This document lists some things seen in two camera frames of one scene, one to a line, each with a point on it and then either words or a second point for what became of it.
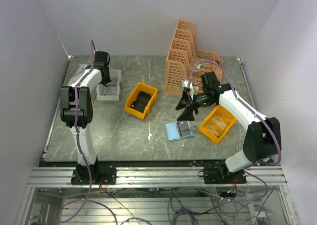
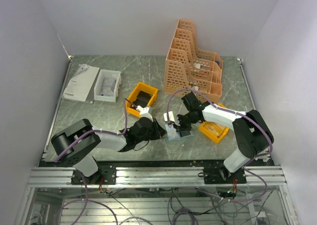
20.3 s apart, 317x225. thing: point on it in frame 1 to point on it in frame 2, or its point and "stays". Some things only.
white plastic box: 112,91 stays
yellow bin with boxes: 218,124 stays
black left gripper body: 107,80 to 148,135
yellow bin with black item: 140,98 stays
